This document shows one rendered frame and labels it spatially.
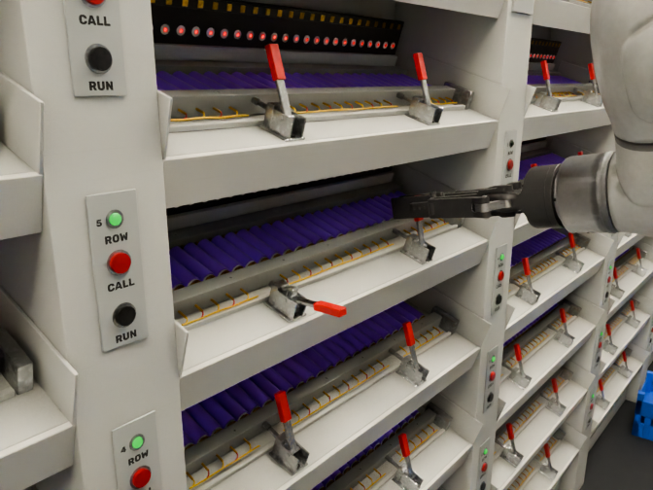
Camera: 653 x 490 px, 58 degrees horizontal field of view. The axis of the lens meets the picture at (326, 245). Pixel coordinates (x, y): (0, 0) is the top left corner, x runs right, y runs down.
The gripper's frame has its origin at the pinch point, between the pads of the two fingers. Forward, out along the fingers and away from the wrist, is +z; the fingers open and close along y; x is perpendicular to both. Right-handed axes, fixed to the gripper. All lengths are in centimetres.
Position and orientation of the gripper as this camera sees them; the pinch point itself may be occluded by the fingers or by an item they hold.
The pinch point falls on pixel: (418, 205)
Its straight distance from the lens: 83.4
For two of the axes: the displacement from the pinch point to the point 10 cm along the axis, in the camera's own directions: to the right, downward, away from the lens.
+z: -7.4, 0.2, 6.7
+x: -1.5, -9.8, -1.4
